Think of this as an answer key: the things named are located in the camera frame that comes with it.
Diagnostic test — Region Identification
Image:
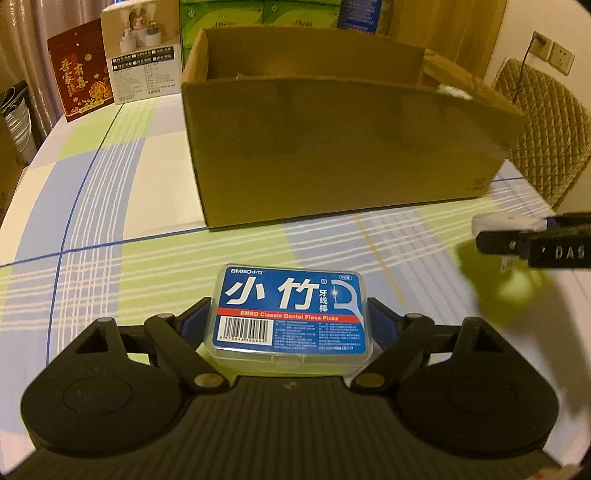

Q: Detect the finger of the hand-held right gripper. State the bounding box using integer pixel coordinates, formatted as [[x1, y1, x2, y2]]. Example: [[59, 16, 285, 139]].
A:
[[475, 229, 529, 259], [546, 212, 591, 232]]

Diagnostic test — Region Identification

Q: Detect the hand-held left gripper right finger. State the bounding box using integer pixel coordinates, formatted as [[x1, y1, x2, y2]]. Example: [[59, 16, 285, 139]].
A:
[[352, 298, 529, 394]]

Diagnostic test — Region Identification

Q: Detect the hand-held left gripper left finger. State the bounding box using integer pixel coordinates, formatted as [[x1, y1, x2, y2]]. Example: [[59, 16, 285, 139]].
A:
[[51, 298, 230, 394]]

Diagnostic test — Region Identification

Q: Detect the small square plastic container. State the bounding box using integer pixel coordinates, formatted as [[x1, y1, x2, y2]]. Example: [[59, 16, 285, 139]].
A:
[[472, 213, 550, 274]]

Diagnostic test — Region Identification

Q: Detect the blue label floss pick box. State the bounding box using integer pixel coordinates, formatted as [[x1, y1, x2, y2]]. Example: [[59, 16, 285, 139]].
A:
[[203, 263, 374, 373]]

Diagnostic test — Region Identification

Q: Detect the brown cardboard box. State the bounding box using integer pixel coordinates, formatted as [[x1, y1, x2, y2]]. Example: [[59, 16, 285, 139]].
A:
[[181, 28, 528, 230]]

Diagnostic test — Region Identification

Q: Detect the desktop with checked tablecloth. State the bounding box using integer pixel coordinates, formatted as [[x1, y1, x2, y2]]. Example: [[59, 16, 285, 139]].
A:
[[0, 90, 591, 374]]

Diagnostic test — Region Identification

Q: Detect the chair with quilted cover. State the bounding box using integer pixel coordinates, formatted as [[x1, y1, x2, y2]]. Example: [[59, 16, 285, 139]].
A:
[[490, 58, 591, 213]]

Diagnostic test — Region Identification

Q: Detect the yellow curtain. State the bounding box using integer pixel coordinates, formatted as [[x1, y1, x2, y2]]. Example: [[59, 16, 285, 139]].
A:
[[381, 0, 509, 81]]

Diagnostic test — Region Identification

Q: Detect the white product box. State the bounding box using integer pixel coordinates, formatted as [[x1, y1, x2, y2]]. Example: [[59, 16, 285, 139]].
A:
[[100, 0, 182, 106]]

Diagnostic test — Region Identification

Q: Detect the blue milk carton case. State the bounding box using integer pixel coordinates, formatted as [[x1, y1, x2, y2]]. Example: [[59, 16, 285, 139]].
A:
[[336, 0, 387, 37]]

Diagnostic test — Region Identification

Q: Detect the red gold gift box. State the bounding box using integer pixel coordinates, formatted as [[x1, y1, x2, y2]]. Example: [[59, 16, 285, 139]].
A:
[[47, 18, 115, 123]]

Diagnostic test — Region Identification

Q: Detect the green tissue pack bundle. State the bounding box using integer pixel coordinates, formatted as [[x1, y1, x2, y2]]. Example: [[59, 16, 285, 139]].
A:
[[179, 0, 343, 60]]

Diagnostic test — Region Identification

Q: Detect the pinkish patterned curtain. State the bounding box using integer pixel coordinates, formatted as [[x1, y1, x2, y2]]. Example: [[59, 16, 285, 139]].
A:
[[0, 0, 116, 134]]

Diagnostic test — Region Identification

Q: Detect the black charger cable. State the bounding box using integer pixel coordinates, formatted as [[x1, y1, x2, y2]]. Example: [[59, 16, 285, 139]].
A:
[[510, 34, 548, 100]]

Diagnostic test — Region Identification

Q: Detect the wall socket plate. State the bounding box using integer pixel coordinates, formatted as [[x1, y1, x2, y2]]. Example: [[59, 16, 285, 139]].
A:
[[531, 31, 552, 61], [549, 41, 575, 75]]

